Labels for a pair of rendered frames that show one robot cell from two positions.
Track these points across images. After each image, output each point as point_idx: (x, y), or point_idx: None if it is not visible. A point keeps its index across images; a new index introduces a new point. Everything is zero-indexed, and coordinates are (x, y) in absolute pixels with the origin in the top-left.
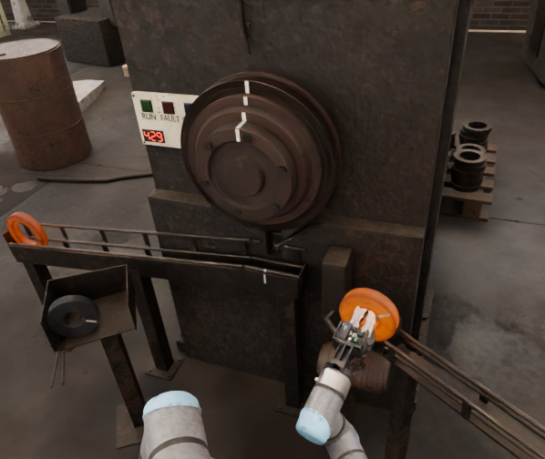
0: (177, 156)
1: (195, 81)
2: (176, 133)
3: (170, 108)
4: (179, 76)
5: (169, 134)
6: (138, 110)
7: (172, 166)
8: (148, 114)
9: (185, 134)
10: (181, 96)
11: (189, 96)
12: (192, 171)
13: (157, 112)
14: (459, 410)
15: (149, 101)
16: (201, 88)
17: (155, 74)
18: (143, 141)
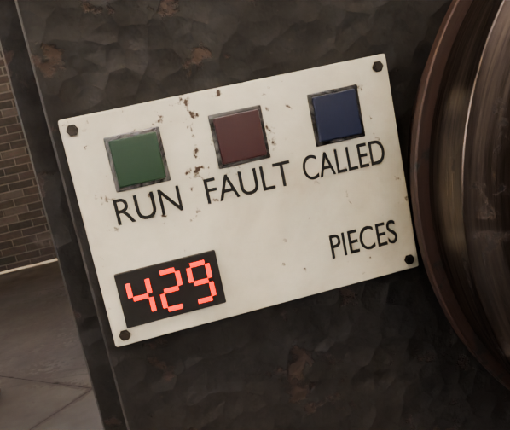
0: (260, 350)
1: (333, 8)
2: (275, 240)
3: (255, 135)
4: (266, 7)
5: (242, 255)
6: (93, 194)
7: (240, 403)
8: (143, 196)
9: (488, 129)
10: (298, 72)
11: (327, 65)
12: None
13: (188, 174)
14: None
15: (155, 132)
16: (359, 31)
17: (162, 20)
18: (121, 333)
